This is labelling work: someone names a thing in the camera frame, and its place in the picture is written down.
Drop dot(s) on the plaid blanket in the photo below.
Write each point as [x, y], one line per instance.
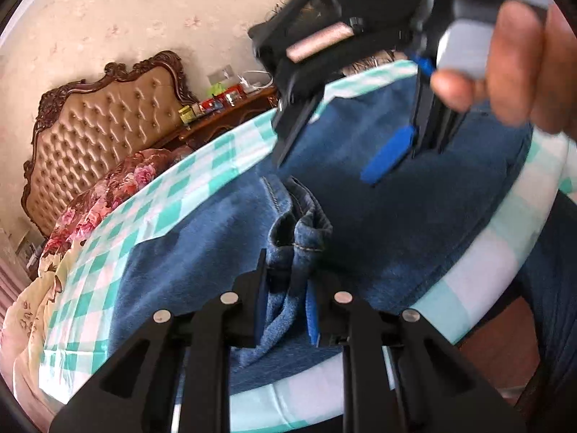
[378, 61]

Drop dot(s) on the green white checked tablecloth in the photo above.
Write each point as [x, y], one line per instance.
[135, 216]

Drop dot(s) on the pink curtain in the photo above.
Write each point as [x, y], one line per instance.
[11, 288]

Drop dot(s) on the tufted carved wooden headboard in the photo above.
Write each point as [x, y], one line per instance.
[99, 135]

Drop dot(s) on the yellow jar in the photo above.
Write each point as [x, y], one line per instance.
[185, 115]

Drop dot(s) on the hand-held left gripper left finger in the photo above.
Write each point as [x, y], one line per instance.
[260, 320]

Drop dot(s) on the blue denim pants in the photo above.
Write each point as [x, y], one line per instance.
[405, 234]

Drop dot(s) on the person's right hand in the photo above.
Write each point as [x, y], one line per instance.
[532, 63]

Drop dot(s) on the red floral quilt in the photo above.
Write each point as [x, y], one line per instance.
[130, 176]

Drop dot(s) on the dark wooden nightstand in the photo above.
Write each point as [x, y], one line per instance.
[212, 126]

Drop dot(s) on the green plastic bag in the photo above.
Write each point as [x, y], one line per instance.
[216, 88]

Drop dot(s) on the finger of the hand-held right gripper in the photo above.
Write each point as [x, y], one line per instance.
[293, 121]
[387, 158]

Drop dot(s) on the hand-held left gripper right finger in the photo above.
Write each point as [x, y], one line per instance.
[313, 315]

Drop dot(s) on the person's worn blue trousers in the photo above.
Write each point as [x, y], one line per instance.
[554, 279]

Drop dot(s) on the wall socket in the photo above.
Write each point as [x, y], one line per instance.
[222, 73]

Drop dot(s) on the red box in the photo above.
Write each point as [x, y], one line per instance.
[225, 98]

